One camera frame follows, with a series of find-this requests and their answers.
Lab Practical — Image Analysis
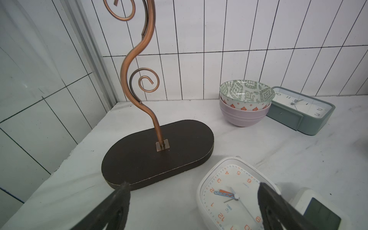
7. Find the lilac ribbed bowl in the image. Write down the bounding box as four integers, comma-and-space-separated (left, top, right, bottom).
219, 99, 272, 127

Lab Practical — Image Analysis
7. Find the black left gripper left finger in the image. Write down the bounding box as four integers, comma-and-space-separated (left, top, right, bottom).
72, 182, 131, 230

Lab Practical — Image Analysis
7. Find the white square alarm clock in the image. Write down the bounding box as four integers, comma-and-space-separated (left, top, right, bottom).
196, 157, 281, 230

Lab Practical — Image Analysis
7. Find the green rectangular alarm clock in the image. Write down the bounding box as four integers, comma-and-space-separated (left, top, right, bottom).
267, 86, 335, 136

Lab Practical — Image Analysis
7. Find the green patterned bowl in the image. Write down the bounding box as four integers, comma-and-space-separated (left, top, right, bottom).
219, 80, 276, 111

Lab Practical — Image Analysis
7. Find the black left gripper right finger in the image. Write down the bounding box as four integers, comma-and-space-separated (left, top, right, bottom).
257, 182, 316, 230

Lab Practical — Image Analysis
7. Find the copper jewelry stand dark base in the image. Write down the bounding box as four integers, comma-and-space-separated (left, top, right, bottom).
101, 1, 214, 190

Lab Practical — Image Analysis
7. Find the small white digital clock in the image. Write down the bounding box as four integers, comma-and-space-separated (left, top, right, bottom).
290, 187, 352, 230

